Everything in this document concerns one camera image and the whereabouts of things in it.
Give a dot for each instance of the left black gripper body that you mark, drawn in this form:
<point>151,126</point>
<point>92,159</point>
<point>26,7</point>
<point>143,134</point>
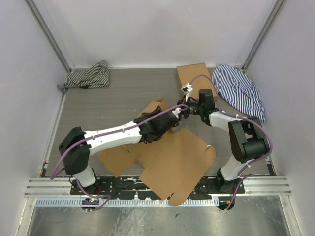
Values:
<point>150,115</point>

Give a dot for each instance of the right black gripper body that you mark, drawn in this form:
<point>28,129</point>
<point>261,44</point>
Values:
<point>193,108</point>

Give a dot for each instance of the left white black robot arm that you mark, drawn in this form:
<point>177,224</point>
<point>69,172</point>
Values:
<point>79,145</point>

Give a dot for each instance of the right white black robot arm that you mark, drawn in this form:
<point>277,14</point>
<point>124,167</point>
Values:
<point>247,140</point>

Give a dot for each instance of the blue white striped cloth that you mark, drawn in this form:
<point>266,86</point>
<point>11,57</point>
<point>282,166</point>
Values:
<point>238,90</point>

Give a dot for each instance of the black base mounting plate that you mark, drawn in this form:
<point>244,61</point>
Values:
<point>131,187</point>

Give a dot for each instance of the grey striped cloth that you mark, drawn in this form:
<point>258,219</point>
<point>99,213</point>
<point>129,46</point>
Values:
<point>97,76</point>

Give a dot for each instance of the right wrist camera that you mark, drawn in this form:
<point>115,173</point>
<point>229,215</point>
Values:
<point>196,86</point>

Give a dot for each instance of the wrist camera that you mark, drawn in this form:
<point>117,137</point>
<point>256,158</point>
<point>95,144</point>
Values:
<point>196,86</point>
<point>176,112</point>

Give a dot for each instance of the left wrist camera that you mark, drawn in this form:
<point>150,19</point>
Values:
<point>176,112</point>

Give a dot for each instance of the aluminium rail frame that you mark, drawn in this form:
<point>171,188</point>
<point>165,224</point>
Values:
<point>252,186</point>

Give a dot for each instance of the perforated cable duct strip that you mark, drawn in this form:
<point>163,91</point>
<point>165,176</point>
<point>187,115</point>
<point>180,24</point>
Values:
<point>79,202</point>

